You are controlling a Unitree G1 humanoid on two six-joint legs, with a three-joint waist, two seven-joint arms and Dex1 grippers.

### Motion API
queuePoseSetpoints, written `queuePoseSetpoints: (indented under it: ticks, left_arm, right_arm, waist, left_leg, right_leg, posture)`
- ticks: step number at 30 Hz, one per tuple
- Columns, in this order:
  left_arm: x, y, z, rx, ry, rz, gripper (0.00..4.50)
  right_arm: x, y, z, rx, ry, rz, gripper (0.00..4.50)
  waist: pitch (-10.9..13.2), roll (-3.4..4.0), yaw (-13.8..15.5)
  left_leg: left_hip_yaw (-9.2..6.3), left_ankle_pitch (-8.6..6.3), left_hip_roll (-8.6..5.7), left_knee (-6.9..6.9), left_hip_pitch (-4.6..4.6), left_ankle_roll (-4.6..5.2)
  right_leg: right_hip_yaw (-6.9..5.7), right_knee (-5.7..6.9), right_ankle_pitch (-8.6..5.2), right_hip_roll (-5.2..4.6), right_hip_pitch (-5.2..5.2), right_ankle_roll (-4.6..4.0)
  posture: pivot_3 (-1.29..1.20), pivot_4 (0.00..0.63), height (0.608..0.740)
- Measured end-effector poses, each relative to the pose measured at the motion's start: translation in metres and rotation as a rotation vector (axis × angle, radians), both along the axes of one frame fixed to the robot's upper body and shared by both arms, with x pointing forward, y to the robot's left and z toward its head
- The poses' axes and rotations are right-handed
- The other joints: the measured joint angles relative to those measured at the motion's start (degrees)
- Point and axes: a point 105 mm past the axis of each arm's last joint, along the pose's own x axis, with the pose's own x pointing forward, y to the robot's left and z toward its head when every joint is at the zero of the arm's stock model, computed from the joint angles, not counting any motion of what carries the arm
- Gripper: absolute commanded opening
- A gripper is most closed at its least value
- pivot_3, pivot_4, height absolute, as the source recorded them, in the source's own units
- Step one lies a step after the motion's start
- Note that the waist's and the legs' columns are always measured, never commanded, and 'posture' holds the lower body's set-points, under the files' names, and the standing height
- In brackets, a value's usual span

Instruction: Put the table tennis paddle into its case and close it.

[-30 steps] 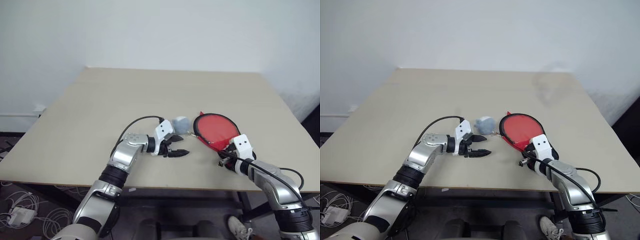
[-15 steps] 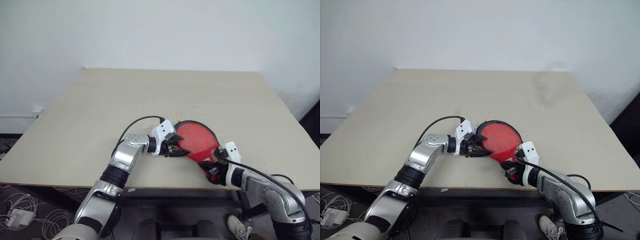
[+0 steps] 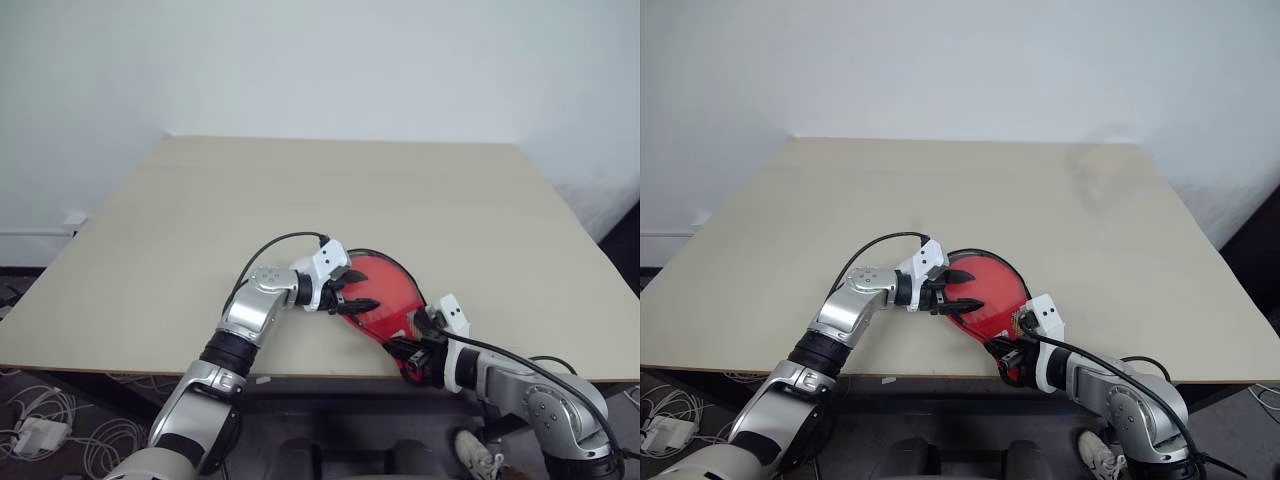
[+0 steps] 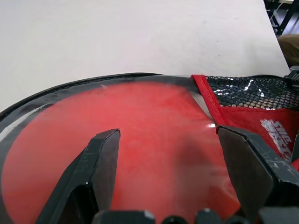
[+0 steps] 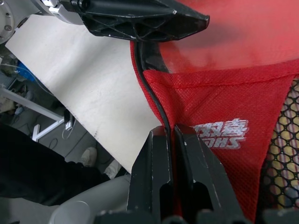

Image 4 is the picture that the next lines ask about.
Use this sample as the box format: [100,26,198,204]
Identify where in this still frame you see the brown cardboard box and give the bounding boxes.
[277,33,299,70]

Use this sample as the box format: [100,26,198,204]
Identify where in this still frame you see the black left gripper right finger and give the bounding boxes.
[215,125,299,224]

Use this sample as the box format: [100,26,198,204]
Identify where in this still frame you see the black metal shelf frame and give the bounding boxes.
[263,0,299,37]

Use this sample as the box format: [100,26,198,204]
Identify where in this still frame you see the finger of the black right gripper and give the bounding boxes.
[283,66,299,91]

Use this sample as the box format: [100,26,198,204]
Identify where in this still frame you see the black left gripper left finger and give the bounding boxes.
[48,128,121,224]

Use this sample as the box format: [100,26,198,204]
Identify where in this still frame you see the red paddle case with mesh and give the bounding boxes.
[0,72,299,224]

